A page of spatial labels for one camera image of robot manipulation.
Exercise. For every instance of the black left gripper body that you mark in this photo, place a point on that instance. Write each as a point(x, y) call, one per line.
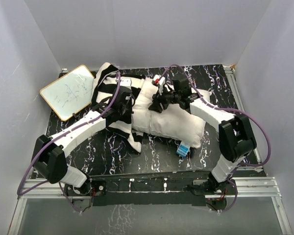
point(127, 109)

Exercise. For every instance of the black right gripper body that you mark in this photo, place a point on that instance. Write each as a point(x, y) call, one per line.
point(165, 98)

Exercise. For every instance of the white pillow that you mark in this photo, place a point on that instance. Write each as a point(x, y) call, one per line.
point(173, 122)

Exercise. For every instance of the black white striped pillowcase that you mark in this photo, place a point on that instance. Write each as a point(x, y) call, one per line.
point(117, 92)

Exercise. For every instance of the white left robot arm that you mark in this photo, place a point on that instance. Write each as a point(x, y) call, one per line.
point(50, 153)

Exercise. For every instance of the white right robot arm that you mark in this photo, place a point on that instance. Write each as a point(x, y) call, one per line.
point(236, 137)

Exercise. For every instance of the yellow framed whiteboard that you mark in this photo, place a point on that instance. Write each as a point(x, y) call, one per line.
point(70, 93)

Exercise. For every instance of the aluminium table frame rail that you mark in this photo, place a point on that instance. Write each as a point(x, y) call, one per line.
point(153, 189)

